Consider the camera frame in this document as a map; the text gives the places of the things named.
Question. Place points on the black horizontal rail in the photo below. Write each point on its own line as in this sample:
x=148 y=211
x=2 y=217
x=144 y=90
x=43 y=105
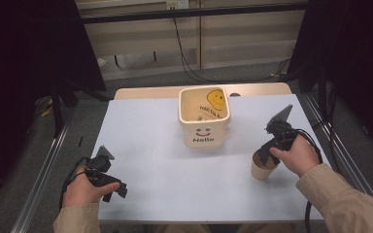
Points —
x=191 y=13

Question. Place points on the person's right hand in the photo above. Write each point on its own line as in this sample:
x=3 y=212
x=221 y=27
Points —
x=299 y=158

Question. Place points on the person's left hand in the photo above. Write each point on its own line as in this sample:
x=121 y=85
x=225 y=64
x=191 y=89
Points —
x=82 y=189

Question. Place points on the white wall socket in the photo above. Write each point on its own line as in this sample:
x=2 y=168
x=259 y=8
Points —
x=177 y=4

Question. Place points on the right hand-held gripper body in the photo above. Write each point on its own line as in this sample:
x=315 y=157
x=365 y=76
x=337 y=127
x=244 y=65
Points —
x=281 y=129

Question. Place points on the aluminium frame rail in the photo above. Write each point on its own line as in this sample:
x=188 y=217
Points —
x=336 y=145
x=42 y=168

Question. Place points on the brown paper cup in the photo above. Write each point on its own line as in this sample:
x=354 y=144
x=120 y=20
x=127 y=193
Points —
x=261 y=171

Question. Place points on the cream smiley face bin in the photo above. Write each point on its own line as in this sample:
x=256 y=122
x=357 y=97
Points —
x=204 y=132

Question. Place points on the white table mat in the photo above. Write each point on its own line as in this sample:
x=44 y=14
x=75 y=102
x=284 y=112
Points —
x=175 y=181

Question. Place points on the black metal stand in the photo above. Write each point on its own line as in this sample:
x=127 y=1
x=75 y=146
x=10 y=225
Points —
x=58 y=110

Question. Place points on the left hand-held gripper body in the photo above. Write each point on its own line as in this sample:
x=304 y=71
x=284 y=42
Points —
x=98 y=164

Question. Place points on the dark curtain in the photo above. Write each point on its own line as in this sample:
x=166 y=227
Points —
x=349 y=64
x=29 y=64

